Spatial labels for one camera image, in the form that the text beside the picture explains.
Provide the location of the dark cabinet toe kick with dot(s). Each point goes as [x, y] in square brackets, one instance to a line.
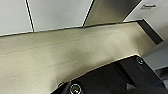
[150, 30]

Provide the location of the white cabinet drawer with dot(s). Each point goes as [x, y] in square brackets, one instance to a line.
[151, 14]

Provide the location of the white base cabinet door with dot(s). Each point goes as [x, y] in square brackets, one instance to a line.
[13, 15]
[56, 13]

